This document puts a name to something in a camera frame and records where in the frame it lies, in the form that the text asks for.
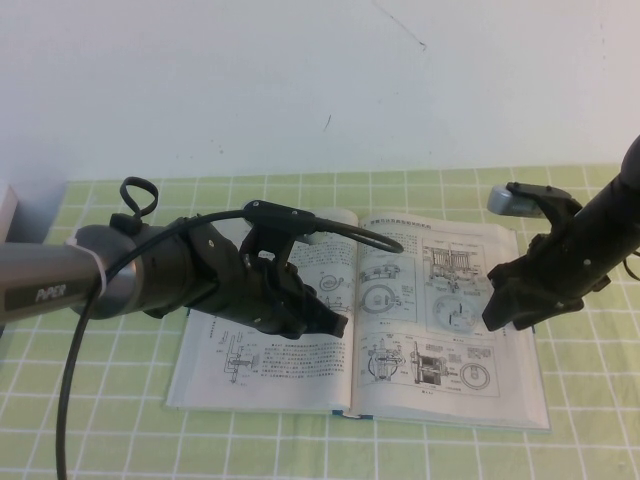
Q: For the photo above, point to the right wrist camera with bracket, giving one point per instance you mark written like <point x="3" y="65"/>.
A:
<point x="515" y="205"/>

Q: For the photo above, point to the book with diagrams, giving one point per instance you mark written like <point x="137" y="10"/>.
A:
<point x="300" y="370"/>

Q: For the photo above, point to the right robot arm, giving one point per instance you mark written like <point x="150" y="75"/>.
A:
<point x="615" y="210"/>

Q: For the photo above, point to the white zip tie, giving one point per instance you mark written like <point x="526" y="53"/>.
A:
<point x="101" y="282"/>

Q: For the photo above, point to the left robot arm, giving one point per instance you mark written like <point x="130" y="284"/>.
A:
<point x="50" y="290"/>

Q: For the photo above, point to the green checked tablecloth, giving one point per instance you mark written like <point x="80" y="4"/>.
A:
<point x="125" y="400"/>

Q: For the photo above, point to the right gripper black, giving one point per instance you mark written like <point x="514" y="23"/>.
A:
<point x="550" y="275"/>

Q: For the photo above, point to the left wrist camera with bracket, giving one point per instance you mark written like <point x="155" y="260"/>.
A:
<point x="275" y="210"/>

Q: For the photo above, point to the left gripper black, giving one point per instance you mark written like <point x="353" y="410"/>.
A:
<point x="265" y="295"/>

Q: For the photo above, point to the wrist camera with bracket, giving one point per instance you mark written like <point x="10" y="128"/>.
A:
<point x="275" y="210"/>
<point x="515" y="205"/>

